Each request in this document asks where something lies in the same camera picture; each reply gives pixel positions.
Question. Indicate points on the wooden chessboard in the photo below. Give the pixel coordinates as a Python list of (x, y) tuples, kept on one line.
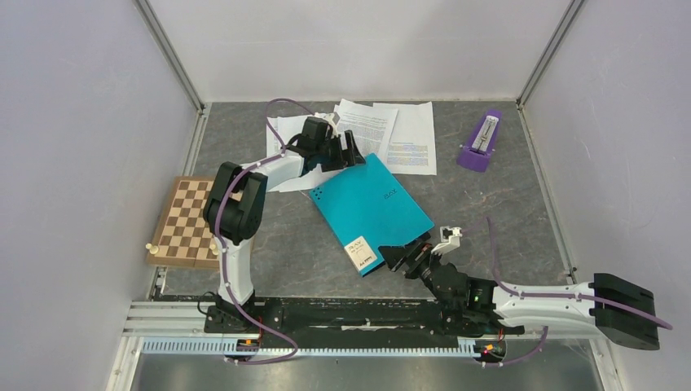
[(182, 234)]

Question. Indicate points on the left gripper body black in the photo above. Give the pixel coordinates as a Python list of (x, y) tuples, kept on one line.
[(319, 150)]

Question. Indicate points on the purple metronome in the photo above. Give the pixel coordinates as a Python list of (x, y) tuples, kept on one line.
[(476, 153)]

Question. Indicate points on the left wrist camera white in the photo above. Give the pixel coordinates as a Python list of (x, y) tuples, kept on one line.
[(332, 118)]

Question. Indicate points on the white toothed cable duct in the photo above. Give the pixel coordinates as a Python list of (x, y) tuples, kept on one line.
[(232, 347)]

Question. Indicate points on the teal folder black inside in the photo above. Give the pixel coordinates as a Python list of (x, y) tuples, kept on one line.
[(368, 208)]

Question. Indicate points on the printed paper sheet top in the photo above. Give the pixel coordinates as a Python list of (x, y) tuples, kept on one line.
[(372, 127)]

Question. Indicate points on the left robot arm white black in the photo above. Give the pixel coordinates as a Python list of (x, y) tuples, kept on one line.
[(235, 204)]

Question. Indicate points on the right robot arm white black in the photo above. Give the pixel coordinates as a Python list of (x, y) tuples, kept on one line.
[(619, 310)]

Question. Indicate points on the printed paper sheet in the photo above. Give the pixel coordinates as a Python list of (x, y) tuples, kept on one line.
[(372, 127), (412, 148)]

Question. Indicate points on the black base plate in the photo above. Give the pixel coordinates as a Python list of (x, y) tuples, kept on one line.
[(312, 322)]

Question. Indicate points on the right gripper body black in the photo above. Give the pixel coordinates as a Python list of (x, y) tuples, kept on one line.
[(423, 267)]

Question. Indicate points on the white chess pawn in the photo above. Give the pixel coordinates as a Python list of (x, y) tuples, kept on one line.
[(152, 249)]

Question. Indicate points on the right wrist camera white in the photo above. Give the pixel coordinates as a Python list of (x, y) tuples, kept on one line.
[(450, 240)]

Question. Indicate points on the aluminium frame rail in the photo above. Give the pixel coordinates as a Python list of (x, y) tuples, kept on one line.
[(163, 318)]

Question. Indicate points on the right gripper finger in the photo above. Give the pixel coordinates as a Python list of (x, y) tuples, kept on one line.
[(416, 246), (393, 256)]

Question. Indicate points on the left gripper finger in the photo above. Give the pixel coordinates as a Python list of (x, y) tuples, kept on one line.
[(351, 153), (333, 157)]

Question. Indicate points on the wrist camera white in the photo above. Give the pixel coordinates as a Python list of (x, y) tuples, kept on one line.
[(332, 118), (450, 240)]

